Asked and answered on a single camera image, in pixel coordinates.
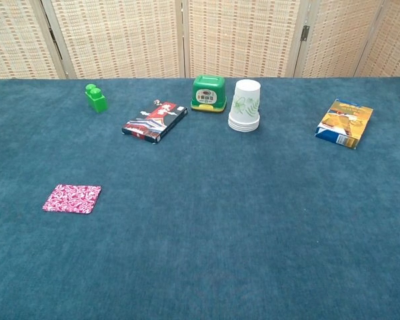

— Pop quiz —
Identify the pink patterned coaster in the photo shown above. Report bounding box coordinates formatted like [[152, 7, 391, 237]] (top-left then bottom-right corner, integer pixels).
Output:
[[41, 183, 102, 215]]

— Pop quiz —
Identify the white paper cup stack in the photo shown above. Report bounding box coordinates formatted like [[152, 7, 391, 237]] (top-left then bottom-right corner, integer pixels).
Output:
[[227, 79, 262, 133]]

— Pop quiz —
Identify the green toy building brick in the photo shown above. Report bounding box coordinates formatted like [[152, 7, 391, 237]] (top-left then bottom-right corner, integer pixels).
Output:
[[85, 83, 109, 114]]

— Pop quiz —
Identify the yellow and blue snack box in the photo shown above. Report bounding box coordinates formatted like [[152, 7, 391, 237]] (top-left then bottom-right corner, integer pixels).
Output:
[[315, 98, 375, 150]]

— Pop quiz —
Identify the black and red cardboard box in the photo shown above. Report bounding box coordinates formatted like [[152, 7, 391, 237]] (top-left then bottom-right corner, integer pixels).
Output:
[[121, 101, 189, 145]]

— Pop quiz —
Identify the blue table cloth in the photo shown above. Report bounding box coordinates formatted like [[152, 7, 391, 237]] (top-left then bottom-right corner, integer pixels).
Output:
[[0, 77, 400, 320]]

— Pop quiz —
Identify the woven bamboo screen panel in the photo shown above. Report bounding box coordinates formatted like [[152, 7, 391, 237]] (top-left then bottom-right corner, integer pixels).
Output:
[[0, 0, 67, 81], [293, 0, 386, 79], [39, 0, 187, 80], [353, 0, 400, 78], [181, 0, 309, 79]]

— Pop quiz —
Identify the green plastic container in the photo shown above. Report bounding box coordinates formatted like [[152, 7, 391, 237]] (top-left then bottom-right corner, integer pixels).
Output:
[[190, 74, 228, 113]]

